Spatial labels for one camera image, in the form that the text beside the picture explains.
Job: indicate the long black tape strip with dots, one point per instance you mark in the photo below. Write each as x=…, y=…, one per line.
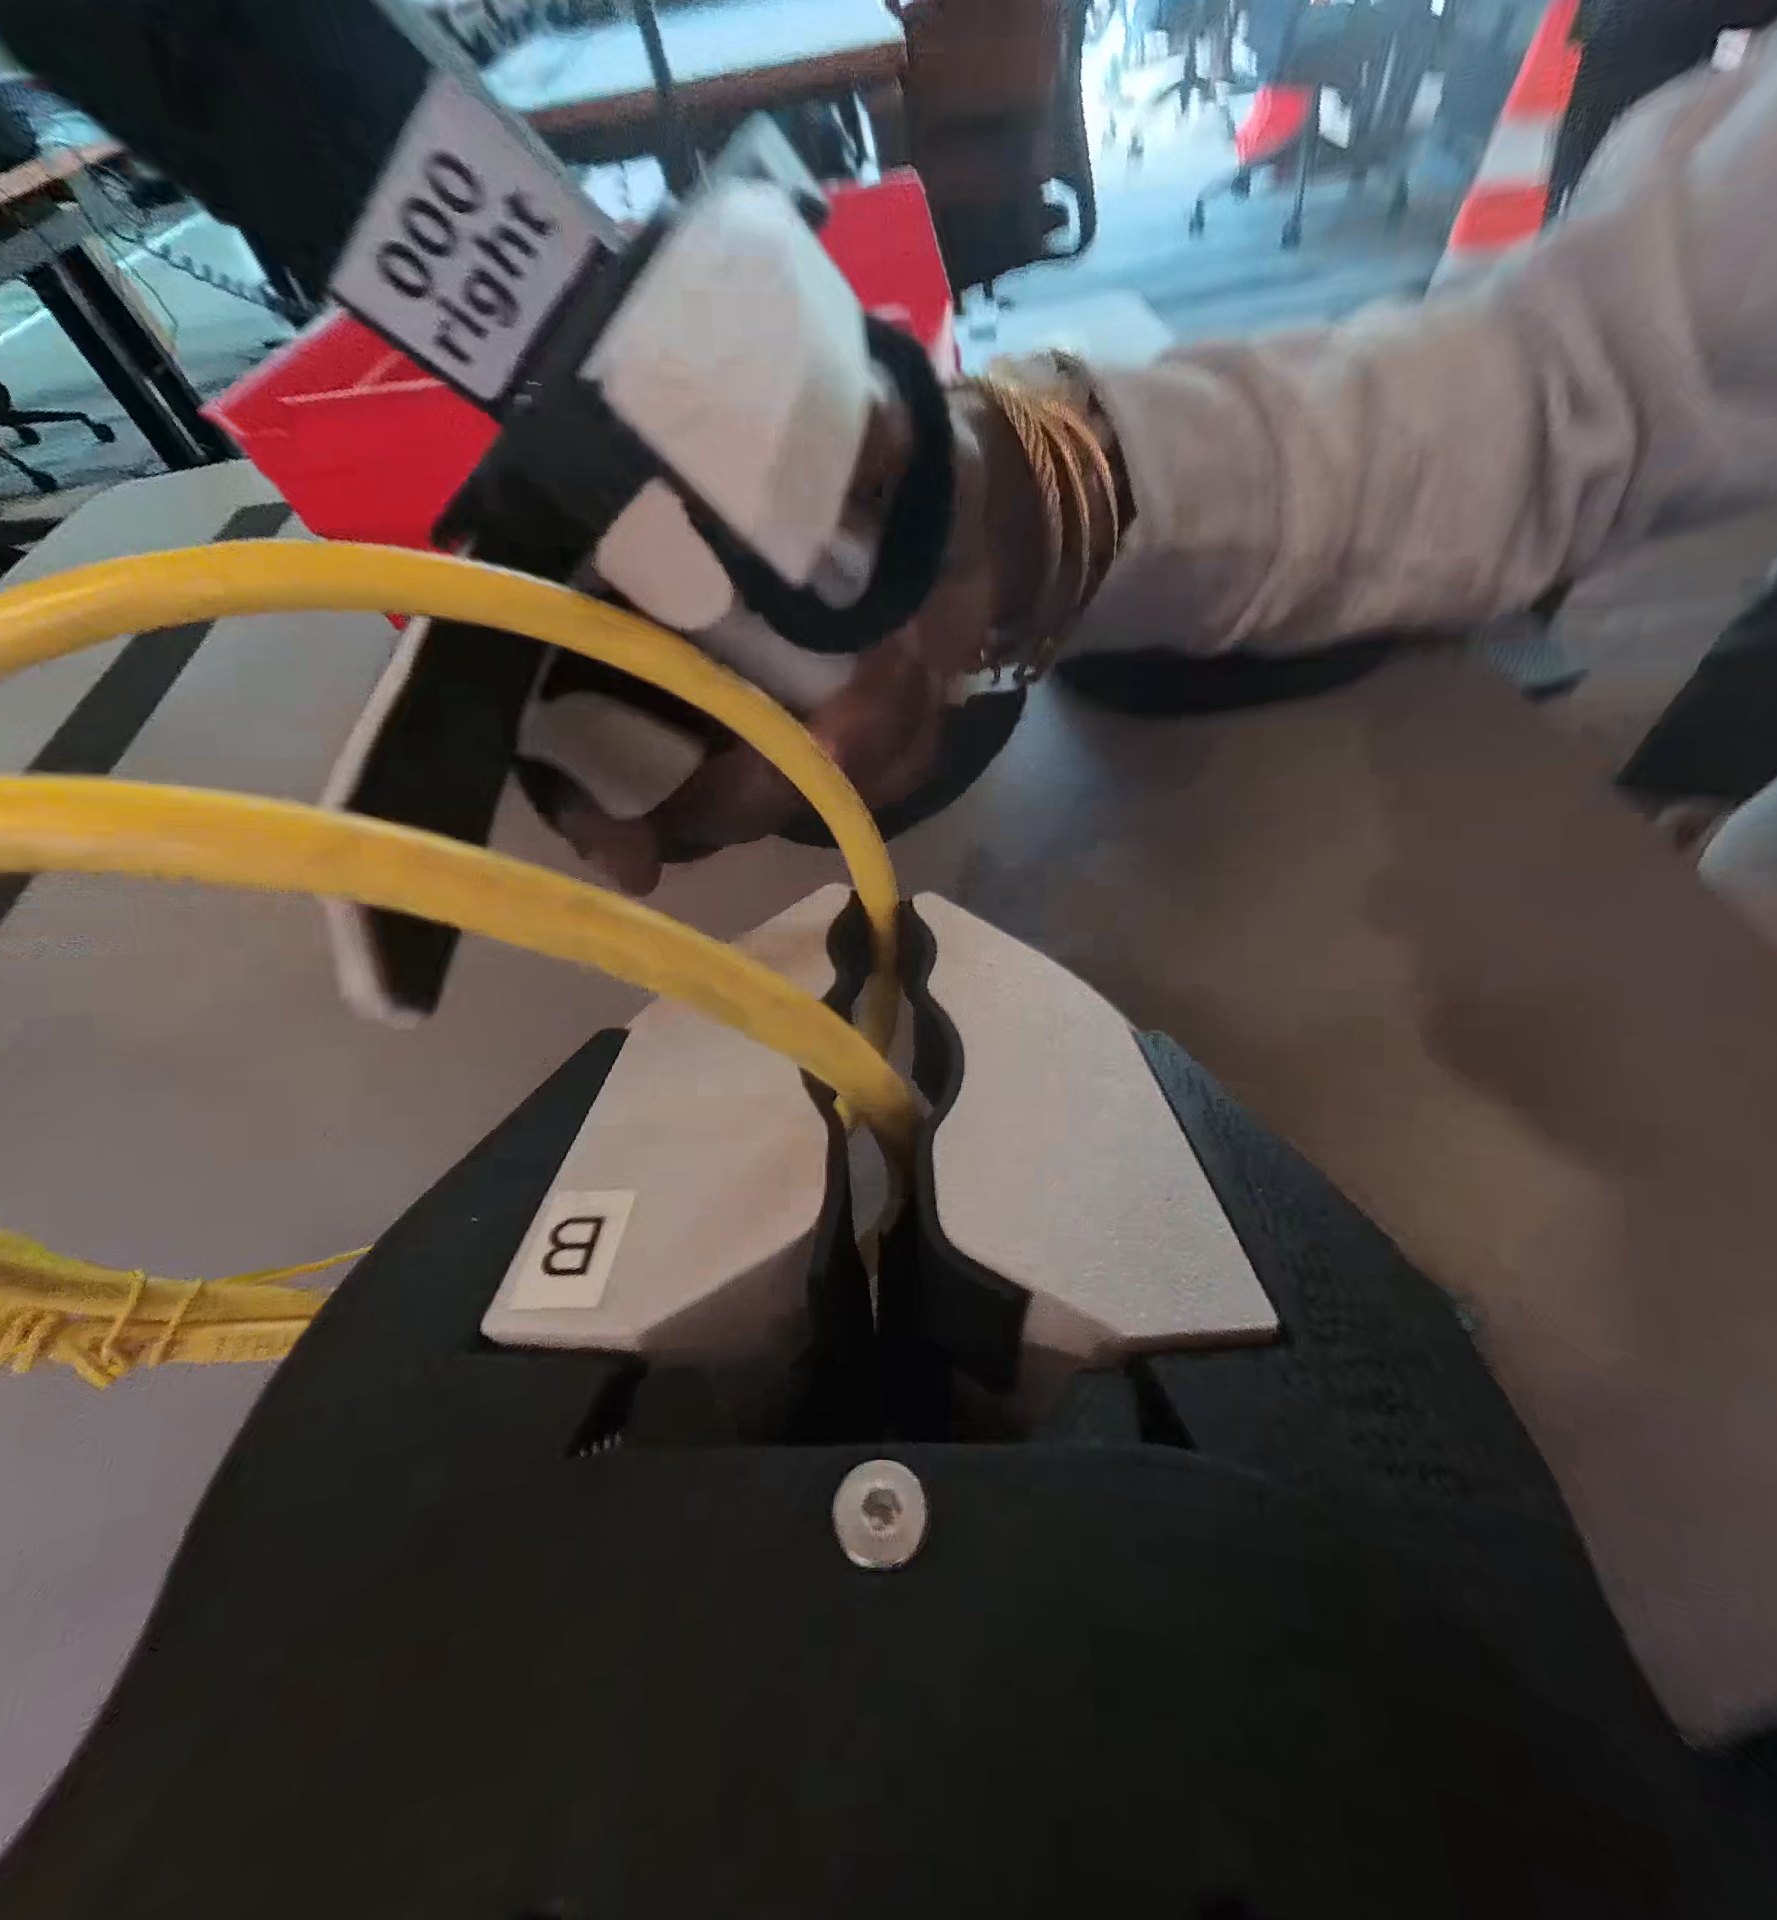
x=108, y=702

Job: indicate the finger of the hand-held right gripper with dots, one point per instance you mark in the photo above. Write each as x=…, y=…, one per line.
x=429, y=807

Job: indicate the grey desk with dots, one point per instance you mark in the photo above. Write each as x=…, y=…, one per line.
x=1275, y=975

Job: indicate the wooden office desk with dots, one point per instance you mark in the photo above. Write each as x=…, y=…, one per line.
x=738, y=54
x=62, y=255

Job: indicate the orange traffic cone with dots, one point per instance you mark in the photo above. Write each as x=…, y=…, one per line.
x=1520, y=139

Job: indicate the red plastic bin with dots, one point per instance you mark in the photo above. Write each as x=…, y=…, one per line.
x=363, y=438

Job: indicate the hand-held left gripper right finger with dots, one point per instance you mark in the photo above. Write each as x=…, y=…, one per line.
x=1083, y=1171

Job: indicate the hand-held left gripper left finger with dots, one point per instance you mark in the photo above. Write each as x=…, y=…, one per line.
x=678, y=1171

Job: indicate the person's right hand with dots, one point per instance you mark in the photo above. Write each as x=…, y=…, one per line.
x=907, y=739

